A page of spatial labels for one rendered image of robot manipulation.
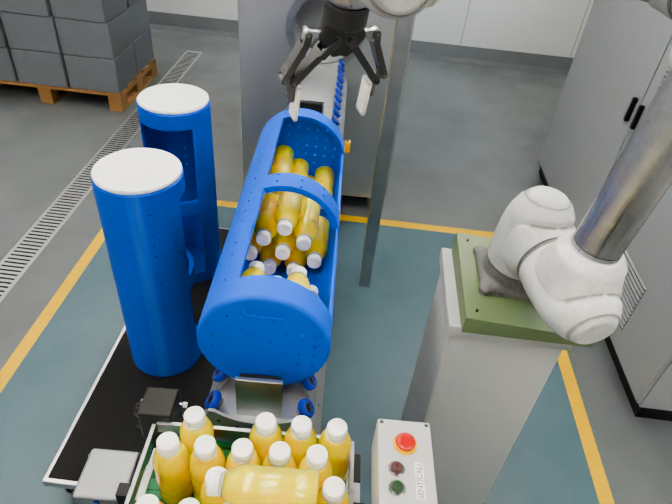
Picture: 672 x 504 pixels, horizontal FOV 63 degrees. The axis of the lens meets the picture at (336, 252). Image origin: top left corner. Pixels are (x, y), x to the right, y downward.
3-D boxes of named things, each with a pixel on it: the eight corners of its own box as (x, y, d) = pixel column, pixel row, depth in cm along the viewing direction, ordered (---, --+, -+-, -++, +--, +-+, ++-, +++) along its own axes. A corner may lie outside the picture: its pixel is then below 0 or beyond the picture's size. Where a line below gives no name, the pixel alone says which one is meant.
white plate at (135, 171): (137, 202, 161) (137, 205, 162) (199, 164, 180) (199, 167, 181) (71, 172, 170) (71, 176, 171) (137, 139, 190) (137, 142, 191)
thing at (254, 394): (283, 409, 123) (284, 374, 115) (281, 418, 121) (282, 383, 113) (238, 405, 123) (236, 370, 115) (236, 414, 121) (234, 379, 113)
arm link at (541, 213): (531, 239, 150) (564, 173, 135) (562, 287, 137) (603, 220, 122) (476, 240, 146) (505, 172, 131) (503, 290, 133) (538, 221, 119)
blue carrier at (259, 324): (338, 188, 193) (350, 113, 175) (322, 394, 125) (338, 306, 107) (258, 177, 192) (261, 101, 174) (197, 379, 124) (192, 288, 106)
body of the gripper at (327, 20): (331, 10, 83) (322, 66, 90) (381, 9, 86) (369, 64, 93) (314, -12, 87) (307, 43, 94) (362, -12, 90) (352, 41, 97)
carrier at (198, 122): (162, 249, 281) (162, 287, 260) (137, 85, 226) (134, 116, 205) (219, 245, 288) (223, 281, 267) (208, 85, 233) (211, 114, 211)
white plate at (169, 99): (138, 83, 225) (138, 86, 226) (134, 113, 205) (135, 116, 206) (207, 82, 232) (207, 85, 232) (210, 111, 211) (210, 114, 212)
